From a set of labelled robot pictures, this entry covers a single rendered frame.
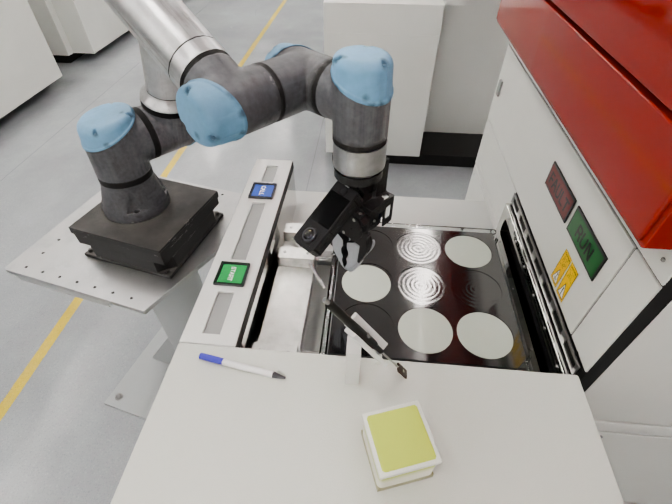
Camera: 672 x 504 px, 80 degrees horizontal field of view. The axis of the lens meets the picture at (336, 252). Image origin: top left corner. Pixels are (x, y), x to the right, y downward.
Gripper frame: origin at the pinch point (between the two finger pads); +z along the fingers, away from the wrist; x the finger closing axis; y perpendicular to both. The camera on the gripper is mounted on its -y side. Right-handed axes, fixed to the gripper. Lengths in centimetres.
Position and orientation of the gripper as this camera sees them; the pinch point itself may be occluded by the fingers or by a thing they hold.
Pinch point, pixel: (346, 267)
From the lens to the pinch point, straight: 71.2
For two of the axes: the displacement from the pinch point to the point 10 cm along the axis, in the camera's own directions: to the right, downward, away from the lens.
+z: 0.0, 7.1, 7.1
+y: 6.8, -5.2, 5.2
